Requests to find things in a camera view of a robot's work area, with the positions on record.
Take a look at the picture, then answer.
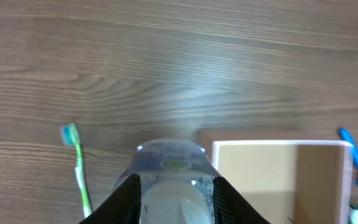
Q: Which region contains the pink cardboard box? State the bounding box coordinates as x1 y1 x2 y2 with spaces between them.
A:
210 140 352 224

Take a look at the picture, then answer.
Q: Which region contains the green toothbrush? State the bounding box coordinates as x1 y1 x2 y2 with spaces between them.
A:
60 123 92 218

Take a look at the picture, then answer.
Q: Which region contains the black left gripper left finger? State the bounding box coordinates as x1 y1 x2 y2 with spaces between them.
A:
80 174 141 224

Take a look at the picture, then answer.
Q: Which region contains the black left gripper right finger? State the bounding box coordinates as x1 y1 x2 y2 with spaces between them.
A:
213 177 270 224

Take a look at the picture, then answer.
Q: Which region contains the clear soap pump bottle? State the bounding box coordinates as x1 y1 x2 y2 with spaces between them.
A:
113 139 219 224

